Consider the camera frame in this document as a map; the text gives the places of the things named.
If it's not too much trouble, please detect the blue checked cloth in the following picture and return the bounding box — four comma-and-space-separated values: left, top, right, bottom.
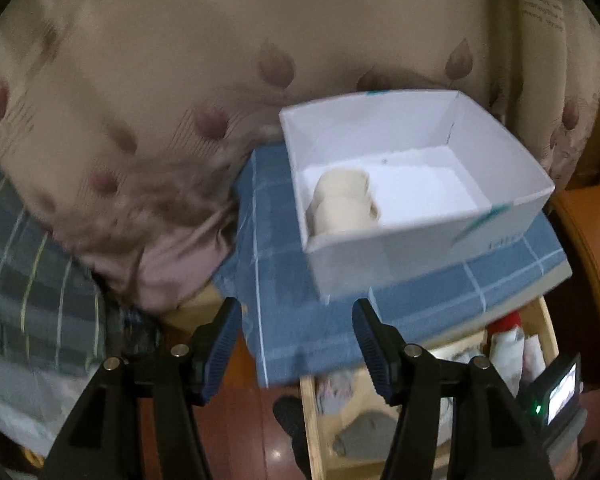
215, 142, 573, 388

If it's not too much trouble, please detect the grey plaid blanket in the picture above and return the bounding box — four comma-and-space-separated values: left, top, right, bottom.
0, 152, 108, 376

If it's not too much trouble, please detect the wooden drawer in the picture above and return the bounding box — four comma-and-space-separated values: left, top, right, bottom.
300, 295, 561, 480

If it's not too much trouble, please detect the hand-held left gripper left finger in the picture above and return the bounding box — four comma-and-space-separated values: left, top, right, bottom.
42, 297, 243, 480

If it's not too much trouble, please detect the white crumpled cloth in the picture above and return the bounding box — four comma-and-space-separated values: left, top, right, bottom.
0, 350, 96, 456

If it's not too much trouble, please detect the white rolled sock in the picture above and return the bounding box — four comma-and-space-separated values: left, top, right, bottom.
485, 310, 526, 396

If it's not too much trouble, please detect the grey underwear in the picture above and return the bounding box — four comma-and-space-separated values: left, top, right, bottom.
332, 410, 406, 461

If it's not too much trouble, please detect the beige leaf-print blanket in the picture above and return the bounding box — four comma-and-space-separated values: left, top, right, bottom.
0, 0, 600, 311

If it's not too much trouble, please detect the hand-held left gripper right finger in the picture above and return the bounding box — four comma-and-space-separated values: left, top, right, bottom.
352, 297, 556, 480

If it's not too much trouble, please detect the white patterned crumpled sock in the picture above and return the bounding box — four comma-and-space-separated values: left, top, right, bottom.
315, 370, 381, 416

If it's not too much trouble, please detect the wooden bed frame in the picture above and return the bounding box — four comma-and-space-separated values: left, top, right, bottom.
550, 182, 600, 391

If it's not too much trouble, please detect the beige rolled underwear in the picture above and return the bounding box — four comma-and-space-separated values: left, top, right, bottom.
306, 167, 381, 236

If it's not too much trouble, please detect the white cardboard box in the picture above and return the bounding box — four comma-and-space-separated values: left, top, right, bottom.
279, 89, 556, 306

